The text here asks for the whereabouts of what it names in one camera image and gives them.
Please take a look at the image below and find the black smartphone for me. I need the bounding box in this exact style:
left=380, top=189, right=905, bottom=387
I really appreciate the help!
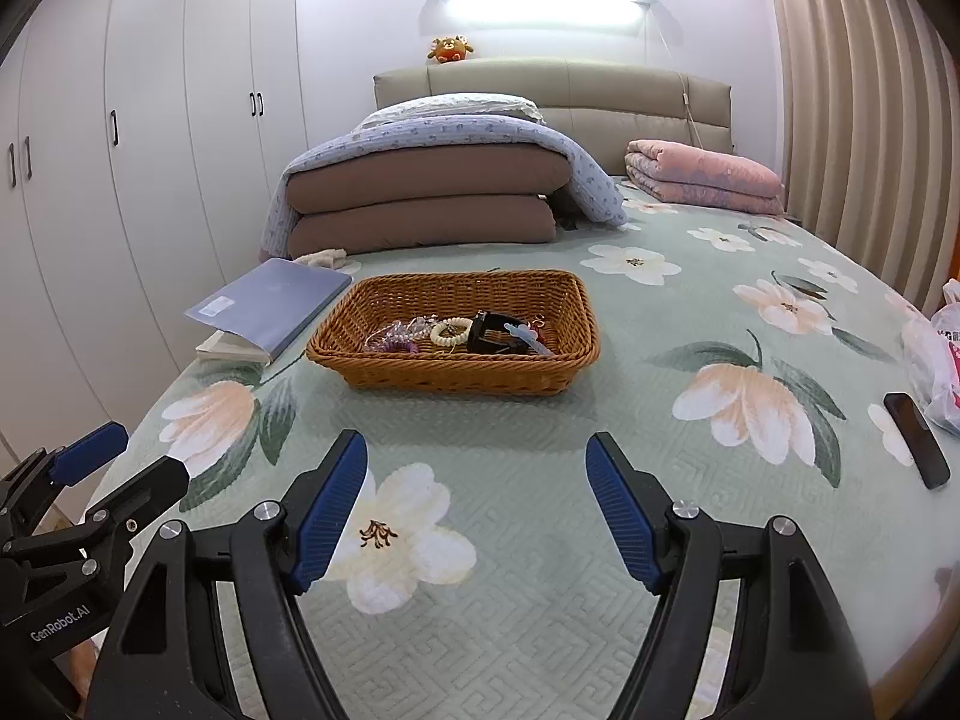
left=883, top=392, right=952, bottom=491

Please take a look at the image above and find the white cable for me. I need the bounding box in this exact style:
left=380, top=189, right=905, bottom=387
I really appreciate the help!
left=677, top=71, right=707, bottom=149

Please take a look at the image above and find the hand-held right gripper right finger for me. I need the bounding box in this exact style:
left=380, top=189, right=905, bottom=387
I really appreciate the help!
left=585, top=431, right=877, bottom=720

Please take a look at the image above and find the white pillow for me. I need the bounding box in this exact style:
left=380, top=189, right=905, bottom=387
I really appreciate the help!
left=360, top=94, right=545, bottom=125

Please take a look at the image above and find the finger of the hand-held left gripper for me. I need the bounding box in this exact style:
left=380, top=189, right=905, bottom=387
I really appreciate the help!
left=81, top=454, right=190, bottom=541
left=46, top=421, right=130, bottom=490

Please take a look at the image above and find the wall light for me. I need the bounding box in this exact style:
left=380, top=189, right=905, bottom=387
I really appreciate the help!
left=427, top=0, right=659, bottom=35

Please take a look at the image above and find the brown wicker basket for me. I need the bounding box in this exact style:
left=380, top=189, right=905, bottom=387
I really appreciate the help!
left=306, top=270, right=601, bottom=397

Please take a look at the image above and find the beige curtain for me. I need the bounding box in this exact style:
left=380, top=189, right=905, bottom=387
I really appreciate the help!
left=757, top=0, right=960, bottom=308

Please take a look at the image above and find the cream fluffy cloth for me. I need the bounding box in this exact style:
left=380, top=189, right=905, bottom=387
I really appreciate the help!
left=294, top=247, right=361, bottom=275

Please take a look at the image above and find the white plastic bag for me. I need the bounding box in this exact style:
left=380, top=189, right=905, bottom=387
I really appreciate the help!
left=900, top=279, right=960, bottom=436

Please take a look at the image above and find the brown folded quilt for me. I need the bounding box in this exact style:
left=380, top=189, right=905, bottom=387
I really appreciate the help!
left=287, top=142, right=575, bottom=260

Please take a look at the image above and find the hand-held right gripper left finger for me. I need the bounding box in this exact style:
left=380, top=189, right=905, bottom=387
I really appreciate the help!
left=84, top=429, right=370, bottom=720

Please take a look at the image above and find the pink folded quilt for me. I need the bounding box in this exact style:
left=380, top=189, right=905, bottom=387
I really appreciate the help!
left=624, top=139, right=785, bottom=217

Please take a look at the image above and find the light blue hair clip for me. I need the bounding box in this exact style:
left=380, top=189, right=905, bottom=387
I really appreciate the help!
left=504, top=322, right=554, bottom=358

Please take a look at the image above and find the blue folder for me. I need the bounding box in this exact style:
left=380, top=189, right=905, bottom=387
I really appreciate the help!
left=185, top=258, right=353, bottom=361

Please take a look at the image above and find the black wrist watch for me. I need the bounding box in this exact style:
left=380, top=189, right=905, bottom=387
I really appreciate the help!
left=466, top=311, right=527, bottom=355

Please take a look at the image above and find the white book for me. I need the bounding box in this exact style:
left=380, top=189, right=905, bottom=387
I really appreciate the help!
left=196, top=330, right=271, bottom=367

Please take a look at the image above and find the beige padded headboard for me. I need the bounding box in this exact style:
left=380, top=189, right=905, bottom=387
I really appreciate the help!
left=373, top=58, right=736, bottom=177

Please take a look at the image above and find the white wardrobe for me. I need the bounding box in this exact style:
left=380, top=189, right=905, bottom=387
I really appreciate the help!
left=0, top=0, right=308, bottom=466

